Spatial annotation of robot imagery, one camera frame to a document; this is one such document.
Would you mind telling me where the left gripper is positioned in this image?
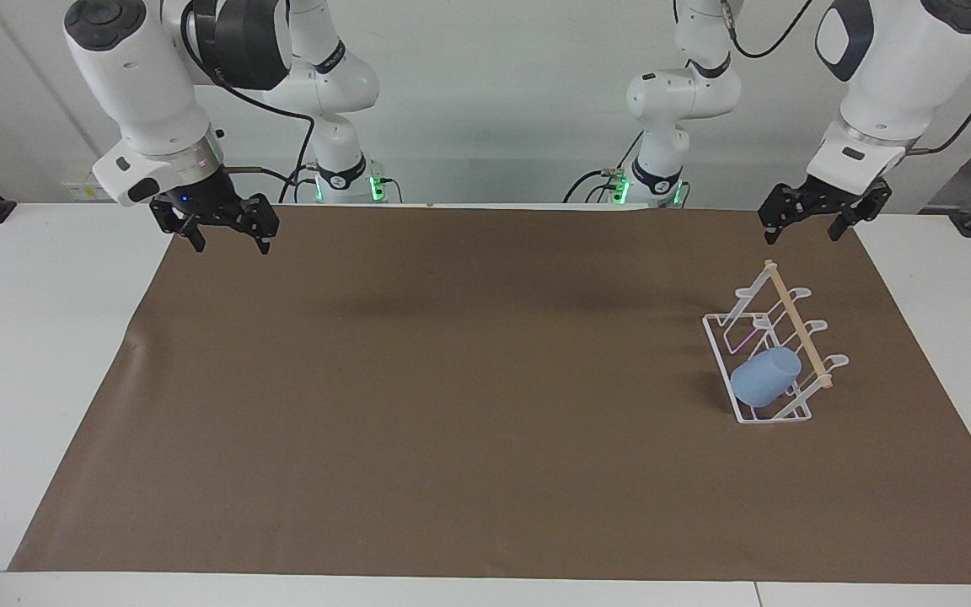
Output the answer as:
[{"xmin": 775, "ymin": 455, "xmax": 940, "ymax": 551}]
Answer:
[{"xmin": 757, "ymin": 175, "xmax": 893, "ymax": 247}]

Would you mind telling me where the white wire cup holder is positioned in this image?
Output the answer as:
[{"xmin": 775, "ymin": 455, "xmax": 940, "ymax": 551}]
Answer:
[{"xmin": 702, "ymin": 260, "xmax": 850, "ymax": 425}]

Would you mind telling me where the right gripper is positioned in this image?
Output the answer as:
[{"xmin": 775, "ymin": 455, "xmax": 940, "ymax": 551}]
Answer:
[{"xmin": 150, "ymin": 169, "xmax": 281, "ymax": 256}]

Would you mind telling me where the light blue cup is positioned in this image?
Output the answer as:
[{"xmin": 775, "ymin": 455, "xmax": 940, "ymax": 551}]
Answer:
[{"xmin": 731, "ymin": 346, "xmax": 803, "ymax": 409}]

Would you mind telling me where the black cable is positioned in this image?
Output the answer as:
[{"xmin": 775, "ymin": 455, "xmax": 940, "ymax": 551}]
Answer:
[
  {"xmin": 221, "ymin": 165, "xmax": 322, "ymax": 191},
  {"xmin": 905, "ymin": 25, "xmax": 971, "ymax": 158},
  {"xmin": 178, "ymin": 0, "xmax": 319, "ymax": 205},
  {"xmin": 563, "ymin": 131, "xmax": 648, "ymax": 204},
  {"xmin": 722, "ymin": 0, "xmax": 817, "ymax": 61}
]

